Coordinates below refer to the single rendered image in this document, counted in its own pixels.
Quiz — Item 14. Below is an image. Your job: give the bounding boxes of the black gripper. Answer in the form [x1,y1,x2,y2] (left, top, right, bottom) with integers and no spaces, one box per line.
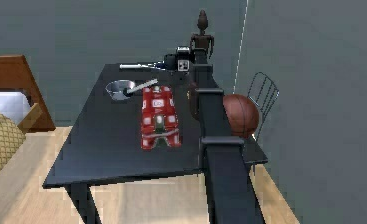
[119,53,179,98]

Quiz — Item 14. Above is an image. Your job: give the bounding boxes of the red chest with white squares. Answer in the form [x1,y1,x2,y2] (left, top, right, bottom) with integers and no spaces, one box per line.
[139,85,183,151]

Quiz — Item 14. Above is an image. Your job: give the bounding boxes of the black dining table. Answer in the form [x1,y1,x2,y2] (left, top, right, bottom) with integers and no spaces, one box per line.
[42,62,269,224]

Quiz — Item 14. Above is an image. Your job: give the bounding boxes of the silver metal bowl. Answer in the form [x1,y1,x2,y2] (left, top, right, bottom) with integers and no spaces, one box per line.
[104,79,138,102]

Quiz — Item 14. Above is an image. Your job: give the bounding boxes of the dark brown figurine statue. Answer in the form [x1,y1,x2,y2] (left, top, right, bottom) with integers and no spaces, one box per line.
[189,9,216,60]

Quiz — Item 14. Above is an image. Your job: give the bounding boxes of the brown basketball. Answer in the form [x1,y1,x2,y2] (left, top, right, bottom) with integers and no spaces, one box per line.
[222,93,261,140]

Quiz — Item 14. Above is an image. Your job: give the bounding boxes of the brown wooden armchair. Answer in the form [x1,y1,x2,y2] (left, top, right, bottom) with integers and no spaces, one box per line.
[0,54,57,135]

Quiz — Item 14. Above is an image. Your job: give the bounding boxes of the white cushion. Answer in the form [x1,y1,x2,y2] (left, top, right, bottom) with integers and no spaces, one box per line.
[0,91,33,127]

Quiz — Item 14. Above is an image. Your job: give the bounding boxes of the yellow patterned cushion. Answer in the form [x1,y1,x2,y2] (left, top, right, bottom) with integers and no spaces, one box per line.
[0,109,28,183]

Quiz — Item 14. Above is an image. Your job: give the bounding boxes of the black wire chair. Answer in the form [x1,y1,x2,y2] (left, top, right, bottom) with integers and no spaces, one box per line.
[246,71,281,143]

